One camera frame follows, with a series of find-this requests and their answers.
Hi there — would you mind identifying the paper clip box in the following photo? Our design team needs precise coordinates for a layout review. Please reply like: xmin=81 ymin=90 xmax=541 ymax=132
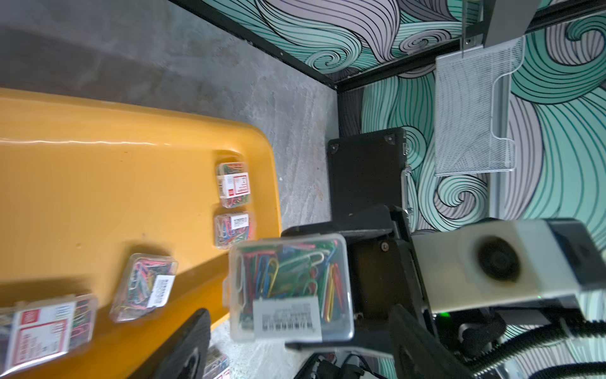
xmin=224 ymin=233 xmax=354 ymax=344
xmin=203 ymin=346 xmax=230 ymax=379
xmin=1 ymin=294 xmax=98 ymax=377
xmin=214 ymin=212 xmax=255 ymax=250
xmin=216 ymin=162 xmax=251 ymax=209

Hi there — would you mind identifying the yellow plastic storage tray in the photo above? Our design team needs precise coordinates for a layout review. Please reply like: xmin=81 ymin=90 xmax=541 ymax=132
xmin=1 ymin=88 xmax=282 ymax=378

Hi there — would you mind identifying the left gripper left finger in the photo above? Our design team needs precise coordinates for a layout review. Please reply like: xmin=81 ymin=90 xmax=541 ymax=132
xmin=129 ymin=309 xmax=211 ymax=378

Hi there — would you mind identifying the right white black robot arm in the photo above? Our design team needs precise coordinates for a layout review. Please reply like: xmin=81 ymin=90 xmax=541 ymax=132
xmin=286 ymin=205 xmax=605 ymax=378

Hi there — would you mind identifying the paper clip box barcode side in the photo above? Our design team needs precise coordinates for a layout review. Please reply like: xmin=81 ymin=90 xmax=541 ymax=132
xmin=110 ymin=254 xmax=178 ymax=323

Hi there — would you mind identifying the aluminium rail right wall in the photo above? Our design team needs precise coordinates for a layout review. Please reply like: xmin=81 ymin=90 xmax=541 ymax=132
xmin=460 ymin=0 xmax=541 ymax=51

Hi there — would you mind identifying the clear acrylic wall holder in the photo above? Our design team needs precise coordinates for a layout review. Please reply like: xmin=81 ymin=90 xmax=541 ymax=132
xmin=434 ymin=38 xmax=525 ymax=176

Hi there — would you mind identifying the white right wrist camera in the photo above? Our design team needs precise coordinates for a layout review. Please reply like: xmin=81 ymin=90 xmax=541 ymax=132
xmin=412 ymin=218 xmax=605 ymax=314

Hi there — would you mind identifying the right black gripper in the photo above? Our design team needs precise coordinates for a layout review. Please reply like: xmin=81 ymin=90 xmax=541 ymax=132
xmin=282 ymin=205 xmax=431 ymax=355

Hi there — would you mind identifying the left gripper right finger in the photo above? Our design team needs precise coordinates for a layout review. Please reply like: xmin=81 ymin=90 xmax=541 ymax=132
xmin=388 ymin=305 xmax=473 ymax=378

